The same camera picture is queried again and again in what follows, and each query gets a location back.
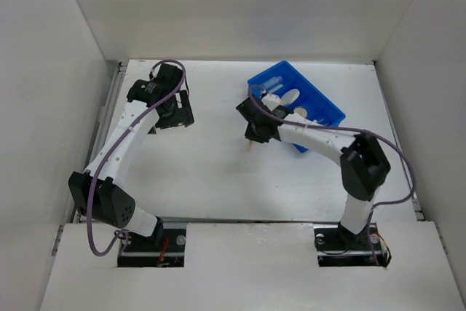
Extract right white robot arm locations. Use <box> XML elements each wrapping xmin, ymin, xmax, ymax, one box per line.
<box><xmin>236</xmin><ymin>95</ymin><xmax>391</xmax><ymax>248</ymax></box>

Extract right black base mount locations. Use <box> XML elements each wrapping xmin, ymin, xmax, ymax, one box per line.
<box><xmin>313</xmin><ymin>224</ymin><xmax>392</xmax><ymax>268</ymax></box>

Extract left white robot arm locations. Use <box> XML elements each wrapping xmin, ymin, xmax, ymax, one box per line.
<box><xmin>68</xmin><ymin>59</ymin><xmax>186</xmax><ymax>256</ymax></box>

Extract blue plastic organizer bin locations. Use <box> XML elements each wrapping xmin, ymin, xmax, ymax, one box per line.
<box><xmin>247</xmin><ymin>60</ymin><xmax>347</xmax><ymax>154</ymax></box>

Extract small white black-capped bottle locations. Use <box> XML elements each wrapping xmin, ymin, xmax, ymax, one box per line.
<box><xmin>266</xmin><ymin>84</ymin><xmax>283</xmax><ymax>94</ymax></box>

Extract pink thick makeup stick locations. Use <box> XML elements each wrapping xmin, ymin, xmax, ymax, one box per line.
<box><xmin>246</xmin><ymin>140</ymin><xmax>253</xmax><ymax>152</ymax></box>

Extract round compact powder jar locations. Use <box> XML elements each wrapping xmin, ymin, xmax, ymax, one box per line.
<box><xmin>294</xmin><ymin>106</ymin><xmax>308</xmax><ymax>118</ymax></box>

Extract clear plastic bottle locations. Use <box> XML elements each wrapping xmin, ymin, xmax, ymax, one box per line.
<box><xmin>259</xmin><ymin>76</ymin><xmax>283</xmax><ymax>90</ymax></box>

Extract round white powder puff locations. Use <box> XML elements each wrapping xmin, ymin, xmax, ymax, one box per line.
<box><xmin>281</xmin><ymin>88</ymin><xmax>300</xmax><ymax>106</ymax></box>

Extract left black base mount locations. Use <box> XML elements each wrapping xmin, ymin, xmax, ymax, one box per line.
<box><xmin>117</xmin><ymin>221</ymin><xmax>187</xmax><ymax>268</ymax></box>

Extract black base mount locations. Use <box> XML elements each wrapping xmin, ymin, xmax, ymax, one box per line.
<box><xmin>313</xmin><ymin>224</ymin><xmax>392</xmax><ymax>268</ymax></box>
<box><xmin>117</xmin><ymin>221</ymin><xmax>187</xmax><ymax>268</ymax></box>

